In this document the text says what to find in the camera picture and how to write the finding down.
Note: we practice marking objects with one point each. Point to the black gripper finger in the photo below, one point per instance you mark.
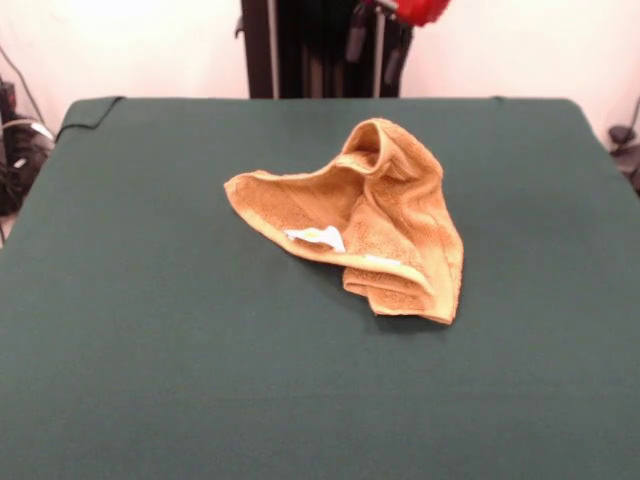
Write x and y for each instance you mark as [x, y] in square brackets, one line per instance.
[395, 65]
[355, 42]

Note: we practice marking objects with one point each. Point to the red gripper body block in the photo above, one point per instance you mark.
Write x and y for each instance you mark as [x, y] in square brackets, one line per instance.
[422, 10]

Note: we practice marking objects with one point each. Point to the tan terry towel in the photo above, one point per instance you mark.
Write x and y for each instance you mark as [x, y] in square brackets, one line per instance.
[400, 215]

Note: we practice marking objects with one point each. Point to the dark green table cloth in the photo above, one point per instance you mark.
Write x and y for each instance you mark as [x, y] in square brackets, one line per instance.
[200, 350]

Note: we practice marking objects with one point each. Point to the black small device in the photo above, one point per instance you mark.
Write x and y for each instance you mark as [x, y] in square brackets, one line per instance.
[6, 95]

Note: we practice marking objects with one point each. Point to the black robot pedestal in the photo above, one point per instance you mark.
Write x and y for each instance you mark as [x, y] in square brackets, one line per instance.
[310, 50]

